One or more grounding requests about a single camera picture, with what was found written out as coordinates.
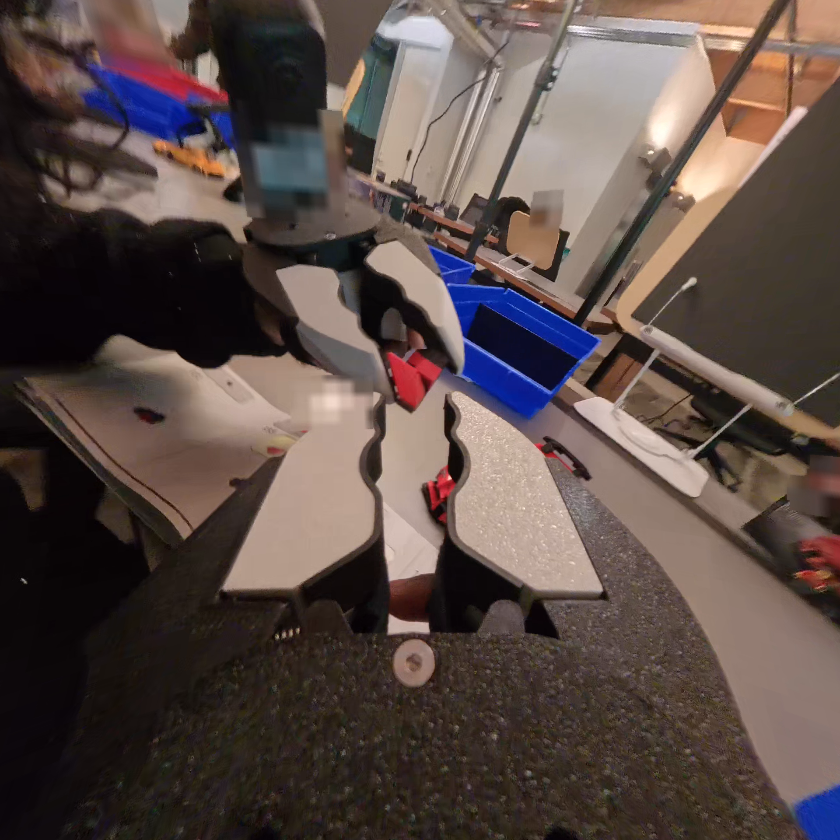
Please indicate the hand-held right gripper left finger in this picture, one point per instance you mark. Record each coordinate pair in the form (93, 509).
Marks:
(309, 519)

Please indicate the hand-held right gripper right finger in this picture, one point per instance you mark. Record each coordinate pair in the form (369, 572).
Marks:
(519, 512)

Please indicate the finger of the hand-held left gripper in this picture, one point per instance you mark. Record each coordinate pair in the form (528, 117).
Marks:
(328, 328)
(414, 295)

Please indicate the red lego car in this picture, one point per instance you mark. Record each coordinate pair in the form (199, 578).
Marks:
(453, 488)

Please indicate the black red lego block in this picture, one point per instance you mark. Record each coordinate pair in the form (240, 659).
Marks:
(414, 378)

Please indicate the person's left forearm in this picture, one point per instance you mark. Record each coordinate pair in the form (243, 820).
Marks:
(118, 282)

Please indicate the lego instruction booklet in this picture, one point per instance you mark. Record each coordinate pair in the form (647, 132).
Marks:
(158, 433)

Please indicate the lego set box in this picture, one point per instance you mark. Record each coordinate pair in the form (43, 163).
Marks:
(807, 551)

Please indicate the wooden back chair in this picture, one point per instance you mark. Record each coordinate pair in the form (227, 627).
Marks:
(538, 243)

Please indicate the white stand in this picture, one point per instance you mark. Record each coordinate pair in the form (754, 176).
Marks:
(656, 433)

